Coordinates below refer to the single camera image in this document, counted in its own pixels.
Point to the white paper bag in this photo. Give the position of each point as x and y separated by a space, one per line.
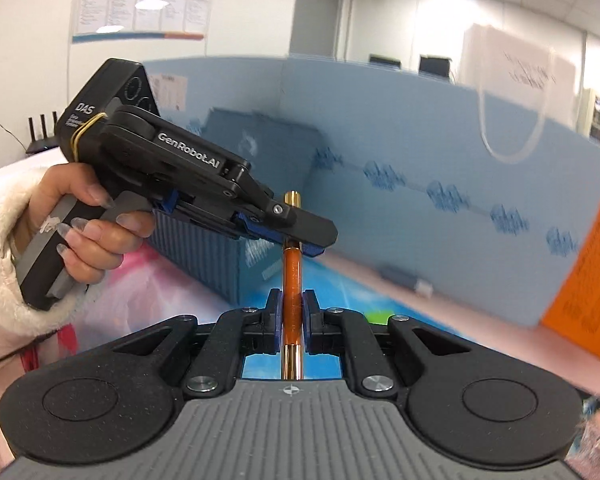
510 65

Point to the grey door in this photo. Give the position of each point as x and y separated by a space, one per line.
320 5

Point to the large blue carton with label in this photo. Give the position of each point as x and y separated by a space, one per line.
240 85

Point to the blue plastic storage box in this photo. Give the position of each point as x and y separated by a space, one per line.
200 260

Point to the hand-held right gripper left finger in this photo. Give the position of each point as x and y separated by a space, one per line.
275 312

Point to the white shipping label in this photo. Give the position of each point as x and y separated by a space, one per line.
169 91

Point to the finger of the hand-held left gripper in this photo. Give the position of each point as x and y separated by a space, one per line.
305 227
252 227

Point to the black router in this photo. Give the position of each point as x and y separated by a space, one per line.
42 142

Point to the printed desk mat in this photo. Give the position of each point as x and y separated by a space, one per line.
350 290

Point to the orange pen with gold ends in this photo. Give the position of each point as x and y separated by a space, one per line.
292 270

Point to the person's left forearm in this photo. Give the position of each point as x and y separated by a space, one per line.
0 280

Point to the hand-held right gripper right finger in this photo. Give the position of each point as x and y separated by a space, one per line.
310 312

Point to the large blue printed carton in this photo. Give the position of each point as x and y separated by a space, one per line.
430 125

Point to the person's left hand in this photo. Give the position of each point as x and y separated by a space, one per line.
100 235

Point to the orange box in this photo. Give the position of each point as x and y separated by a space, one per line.
587 280

